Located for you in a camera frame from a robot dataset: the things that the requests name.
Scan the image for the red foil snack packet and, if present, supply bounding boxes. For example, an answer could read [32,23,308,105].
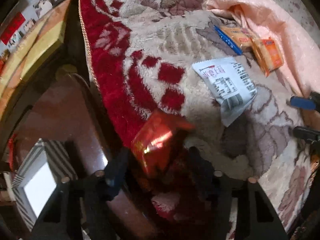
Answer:
[131,110,195,178]

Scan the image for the orange cracker pack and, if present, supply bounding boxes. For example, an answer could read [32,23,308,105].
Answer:
[251,37,284,77]

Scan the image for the white barcode snack packet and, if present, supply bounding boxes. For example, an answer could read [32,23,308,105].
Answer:
[192,57,257,127]

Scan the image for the blue cracker pack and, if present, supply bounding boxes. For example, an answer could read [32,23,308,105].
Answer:
[214,25,259,55]

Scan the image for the chevron patterned white tray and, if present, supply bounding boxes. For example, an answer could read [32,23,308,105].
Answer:
[11,138,78,231]

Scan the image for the dark wooden chair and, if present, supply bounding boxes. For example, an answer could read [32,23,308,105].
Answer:
[15,74,159,239]

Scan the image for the pink plastic bag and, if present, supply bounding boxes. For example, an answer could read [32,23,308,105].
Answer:
[206,0,319,96]

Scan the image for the red floral blanket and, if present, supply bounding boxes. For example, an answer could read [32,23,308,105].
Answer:
[79,0,311,230]

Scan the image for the framed wedding photo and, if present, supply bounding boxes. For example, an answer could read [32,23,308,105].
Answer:
[32,0,55,19]

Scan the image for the red banner on wall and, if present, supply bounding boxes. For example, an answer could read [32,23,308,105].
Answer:
[1,12,25,45]

